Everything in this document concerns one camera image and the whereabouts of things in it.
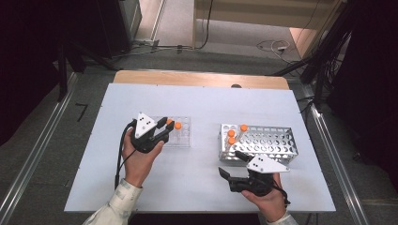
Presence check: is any clear plastic test tube rack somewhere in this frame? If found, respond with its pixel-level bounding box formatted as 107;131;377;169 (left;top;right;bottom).
152;115;191;148

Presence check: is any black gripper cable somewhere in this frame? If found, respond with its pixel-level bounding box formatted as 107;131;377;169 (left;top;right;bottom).
114;119;139;190
271;184;292;208

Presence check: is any light wooden desk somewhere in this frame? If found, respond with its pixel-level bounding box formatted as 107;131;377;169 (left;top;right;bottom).
191;0;345;60

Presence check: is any person's right hand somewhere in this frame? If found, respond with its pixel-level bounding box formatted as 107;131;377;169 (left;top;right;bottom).
240;172;288;223

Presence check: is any metal test tube rack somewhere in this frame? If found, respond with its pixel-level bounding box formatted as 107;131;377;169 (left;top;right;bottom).
218;123;299;165

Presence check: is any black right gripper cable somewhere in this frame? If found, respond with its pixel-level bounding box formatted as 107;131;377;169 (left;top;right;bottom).
271;184;292;208

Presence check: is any person's left hand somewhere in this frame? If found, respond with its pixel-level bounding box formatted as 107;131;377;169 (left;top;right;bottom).
121;135;165;188

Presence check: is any black curtain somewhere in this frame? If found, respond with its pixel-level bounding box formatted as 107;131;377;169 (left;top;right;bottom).
0;0;104;146
325;0;398;188

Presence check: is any dark grey cabinet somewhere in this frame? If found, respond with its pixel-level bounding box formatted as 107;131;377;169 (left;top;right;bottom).
97;0;143;59

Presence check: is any aluminium floor rail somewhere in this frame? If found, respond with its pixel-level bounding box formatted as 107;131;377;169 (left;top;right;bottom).
0;70;79;219
298;82;372;225

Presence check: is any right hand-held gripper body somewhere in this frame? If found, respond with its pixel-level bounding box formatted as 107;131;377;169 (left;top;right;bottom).
228;154;291;197

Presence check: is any grey power strip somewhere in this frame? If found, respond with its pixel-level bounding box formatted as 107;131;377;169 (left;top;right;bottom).
132;37;161;48

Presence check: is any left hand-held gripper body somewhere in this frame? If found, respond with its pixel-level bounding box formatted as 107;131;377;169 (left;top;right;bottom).
130;112;165;154

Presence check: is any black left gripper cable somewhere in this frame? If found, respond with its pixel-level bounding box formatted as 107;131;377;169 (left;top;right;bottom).
114;119;139;190

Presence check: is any black floor cable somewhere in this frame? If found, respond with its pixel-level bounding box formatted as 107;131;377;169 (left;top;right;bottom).
295;93;317;114

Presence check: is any black hanging cable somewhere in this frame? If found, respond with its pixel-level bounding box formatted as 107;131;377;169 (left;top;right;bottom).
193;0;215;51

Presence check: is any white floor cable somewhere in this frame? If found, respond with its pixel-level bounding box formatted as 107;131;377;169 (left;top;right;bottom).
256;38;292;57

